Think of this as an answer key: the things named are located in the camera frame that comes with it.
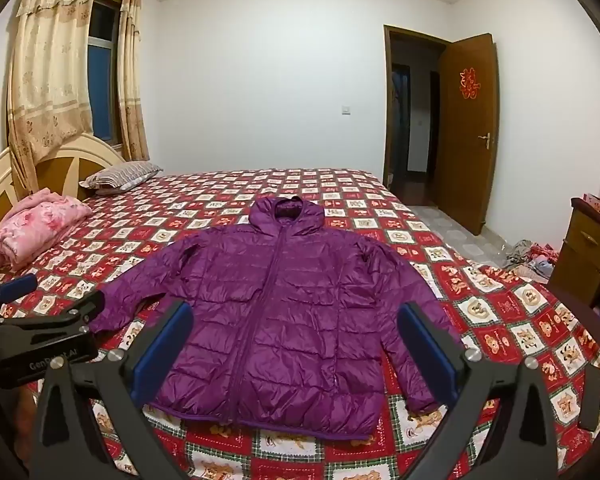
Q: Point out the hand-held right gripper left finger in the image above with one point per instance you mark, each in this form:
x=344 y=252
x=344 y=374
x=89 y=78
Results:
x=165 y=350

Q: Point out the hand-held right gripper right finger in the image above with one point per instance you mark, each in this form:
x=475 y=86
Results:
x=425 y=350

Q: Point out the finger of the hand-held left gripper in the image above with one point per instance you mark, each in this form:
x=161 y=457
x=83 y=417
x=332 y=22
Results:
x=22 y=285
x=80 y=305

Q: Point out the purple down jacket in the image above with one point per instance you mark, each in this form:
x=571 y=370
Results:
x=280 y=310

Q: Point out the pile of clothes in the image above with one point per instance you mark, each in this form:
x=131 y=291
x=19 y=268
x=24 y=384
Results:
x=530 y=260

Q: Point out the pink floral blanket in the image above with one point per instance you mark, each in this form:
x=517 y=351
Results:
x=35 y=225

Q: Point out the red printed bedsheet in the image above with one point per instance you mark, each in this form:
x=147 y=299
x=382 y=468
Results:
x=505 y=310

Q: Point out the cream wooden bed headboard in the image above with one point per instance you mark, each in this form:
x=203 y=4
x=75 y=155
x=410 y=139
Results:
x=60 y=172

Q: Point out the striped pillow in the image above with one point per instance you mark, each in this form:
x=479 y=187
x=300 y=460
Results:
x=122 y=175

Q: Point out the brown wooden dresser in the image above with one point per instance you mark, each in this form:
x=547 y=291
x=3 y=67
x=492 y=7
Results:
x=585 y=255

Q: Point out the brown wooden door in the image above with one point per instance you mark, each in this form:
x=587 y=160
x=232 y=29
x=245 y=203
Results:
x=465 y=160

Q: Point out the window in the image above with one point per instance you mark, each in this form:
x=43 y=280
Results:
x=102 y=75

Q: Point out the narrow beige floral curtain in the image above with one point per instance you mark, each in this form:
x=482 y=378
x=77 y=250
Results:
x=132 y=85

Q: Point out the wide beige floral curtain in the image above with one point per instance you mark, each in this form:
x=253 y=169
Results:
x=50 y=60

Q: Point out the red paper door decoration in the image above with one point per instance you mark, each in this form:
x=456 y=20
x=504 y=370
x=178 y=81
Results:
x=468 y=81

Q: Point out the dark wooden door frame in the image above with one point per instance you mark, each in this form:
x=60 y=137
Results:
x=386 y=110

